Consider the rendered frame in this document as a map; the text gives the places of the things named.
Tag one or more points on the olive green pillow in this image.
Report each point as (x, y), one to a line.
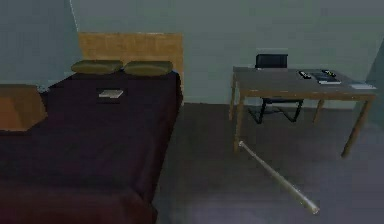
(96, 66)
(148, 68)

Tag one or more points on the grey book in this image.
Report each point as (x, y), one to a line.
(111, 94)

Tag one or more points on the brown wooden desk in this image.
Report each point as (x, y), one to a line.
(276, 83)

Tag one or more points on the black office chair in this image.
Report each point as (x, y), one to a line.
(270, 61)

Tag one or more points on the dark maroon bed wooden headboard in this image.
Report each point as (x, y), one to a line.
(100, 140)

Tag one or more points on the grey baseball bat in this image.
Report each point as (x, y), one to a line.
(280, 180)

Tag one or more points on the black remote control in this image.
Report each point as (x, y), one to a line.
(304, 74)
(328, 72)

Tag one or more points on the pale grey flat paper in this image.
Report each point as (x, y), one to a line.
(363, 86)

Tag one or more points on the orange wooden bedside cabinet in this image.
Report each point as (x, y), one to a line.
(18, 106)

